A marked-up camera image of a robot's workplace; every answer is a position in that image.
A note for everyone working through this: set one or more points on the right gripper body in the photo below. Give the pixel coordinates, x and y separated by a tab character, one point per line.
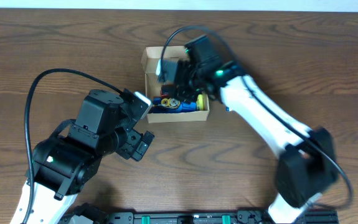
182	90

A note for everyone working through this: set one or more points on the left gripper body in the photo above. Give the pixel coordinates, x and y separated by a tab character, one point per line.
136	144

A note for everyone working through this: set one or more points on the yellow highlighter with blue cap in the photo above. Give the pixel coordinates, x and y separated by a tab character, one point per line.
200	102

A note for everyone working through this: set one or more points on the correction tape dispenser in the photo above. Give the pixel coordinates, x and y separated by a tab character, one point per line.
170	103

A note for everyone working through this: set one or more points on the blue plastic stapler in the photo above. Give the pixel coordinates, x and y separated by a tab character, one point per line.
183	108

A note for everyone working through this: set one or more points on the brown cardboard box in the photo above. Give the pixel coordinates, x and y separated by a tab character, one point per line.
149	61

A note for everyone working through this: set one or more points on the red and black stapler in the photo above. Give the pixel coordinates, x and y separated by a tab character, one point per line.
166	90

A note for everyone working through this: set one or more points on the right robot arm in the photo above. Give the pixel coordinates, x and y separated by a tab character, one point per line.
306	161

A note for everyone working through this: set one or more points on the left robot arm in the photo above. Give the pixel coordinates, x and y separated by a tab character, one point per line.
72	154

